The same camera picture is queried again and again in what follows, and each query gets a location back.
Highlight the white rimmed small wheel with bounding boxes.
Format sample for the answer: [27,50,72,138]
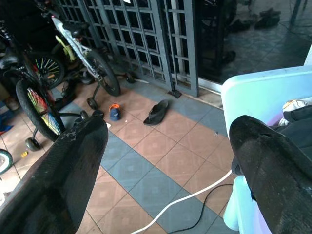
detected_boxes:
[0,149,14,175]

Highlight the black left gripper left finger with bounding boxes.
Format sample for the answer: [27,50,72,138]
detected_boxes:
[0,116,109,234]

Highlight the black flip-flop sandal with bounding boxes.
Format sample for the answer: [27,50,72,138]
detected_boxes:
[143,99,170,126]

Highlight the dark clothes in basket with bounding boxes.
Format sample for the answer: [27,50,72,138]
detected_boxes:
[274,104,312,153]

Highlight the white cable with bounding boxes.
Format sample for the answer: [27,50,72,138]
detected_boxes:
[130,170,233,234]

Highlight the white patterned garment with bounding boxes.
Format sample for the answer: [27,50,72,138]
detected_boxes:
[277,97,312,127]

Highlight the grey metal grille door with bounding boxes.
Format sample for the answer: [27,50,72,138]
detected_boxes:
[55,0,200,98]

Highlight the light blue plastic laundry basket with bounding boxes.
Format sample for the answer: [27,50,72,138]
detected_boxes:
[220,41,312,234]

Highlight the yellow green bicycle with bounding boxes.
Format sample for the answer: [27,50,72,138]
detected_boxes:
[33,35,78,88]

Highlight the dark shoes pile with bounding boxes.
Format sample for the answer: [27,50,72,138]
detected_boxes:
[229,7,281,32]

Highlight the black cable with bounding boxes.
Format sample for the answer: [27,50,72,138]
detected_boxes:
[167,183,234,234]

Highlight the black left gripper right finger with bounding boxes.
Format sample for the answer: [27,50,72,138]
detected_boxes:
[229,115,312,234]

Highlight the black child bicycle colourful spokes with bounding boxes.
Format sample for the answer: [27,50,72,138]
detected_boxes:
[0,21,88,151]

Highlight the blue and orange child shoe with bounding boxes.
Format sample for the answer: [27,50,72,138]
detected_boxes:
[109,103,121,121]

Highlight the white child bicycle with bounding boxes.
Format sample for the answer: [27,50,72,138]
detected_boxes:
[41,9,136,110]

